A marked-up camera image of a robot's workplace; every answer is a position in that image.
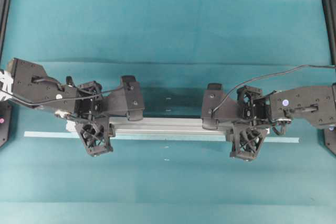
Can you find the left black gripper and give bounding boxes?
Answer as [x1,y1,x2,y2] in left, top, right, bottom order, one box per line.
[54,79,120,157]

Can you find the right black camera cable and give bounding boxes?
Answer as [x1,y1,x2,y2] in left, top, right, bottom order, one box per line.
[208,64,336,116]

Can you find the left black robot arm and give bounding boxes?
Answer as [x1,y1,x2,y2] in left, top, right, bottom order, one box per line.
[1,58,115,156]

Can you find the pale tape strip on table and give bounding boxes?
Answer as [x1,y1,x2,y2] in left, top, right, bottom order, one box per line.
[24,131,299,144]

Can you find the left black frame post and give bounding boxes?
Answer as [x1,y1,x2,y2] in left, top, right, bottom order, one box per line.
[0,0,11,57]

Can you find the right black frame post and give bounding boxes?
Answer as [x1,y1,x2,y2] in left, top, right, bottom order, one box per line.
[322,0,335,64]

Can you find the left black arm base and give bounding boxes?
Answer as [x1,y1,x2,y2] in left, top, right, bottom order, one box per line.
[0,101,13,147]

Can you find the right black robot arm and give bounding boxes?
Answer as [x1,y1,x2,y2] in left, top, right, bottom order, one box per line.
[228,84,335,161]

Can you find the black frame post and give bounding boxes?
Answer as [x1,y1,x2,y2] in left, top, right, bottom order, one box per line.
[0,0,11,57]
[322,0,335,64]

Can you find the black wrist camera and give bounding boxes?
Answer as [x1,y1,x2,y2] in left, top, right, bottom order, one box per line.
[102,76,145,121]
[201,83,239,130]

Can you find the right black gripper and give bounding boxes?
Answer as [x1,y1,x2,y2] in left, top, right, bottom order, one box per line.
[220,86,273,162]

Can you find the long silver aluminium rail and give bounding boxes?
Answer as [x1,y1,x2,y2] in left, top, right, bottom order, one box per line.
[65,116,237,141]

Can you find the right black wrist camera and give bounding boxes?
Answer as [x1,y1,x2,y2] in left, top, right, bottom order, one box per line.
[201,83,239,130]

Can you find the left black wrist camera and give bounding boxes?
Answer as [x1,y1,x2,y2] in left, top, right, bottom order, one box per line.
[102,76,145,121]

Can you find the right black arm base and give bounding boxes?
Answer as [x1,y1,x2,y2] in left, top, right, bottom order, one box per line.
[323,126,336,155]

